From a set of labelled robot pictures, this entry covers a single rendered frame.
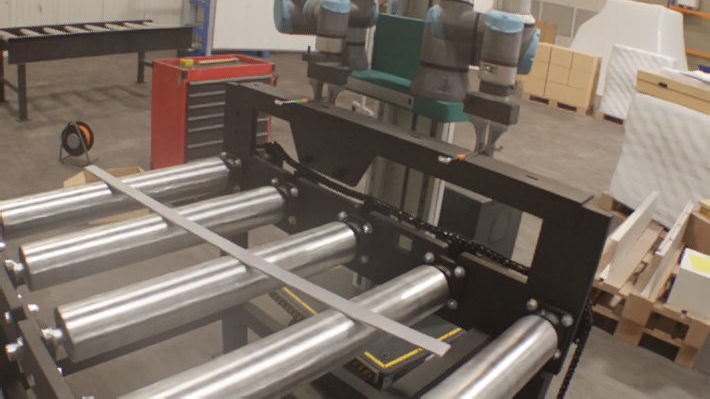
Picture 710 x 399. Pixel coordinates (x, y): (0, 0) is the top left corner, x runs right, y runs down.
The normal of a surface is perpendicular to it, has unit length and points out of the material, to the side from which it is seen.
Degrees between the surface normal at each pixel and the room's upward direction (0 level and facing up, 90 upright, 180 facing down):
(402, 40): 90
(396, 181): 90
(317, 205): 90
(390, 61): 90
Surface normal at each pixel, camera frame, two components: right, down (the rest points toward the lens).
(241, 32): 0.40, 0.34
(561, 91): -0.59, 0.19
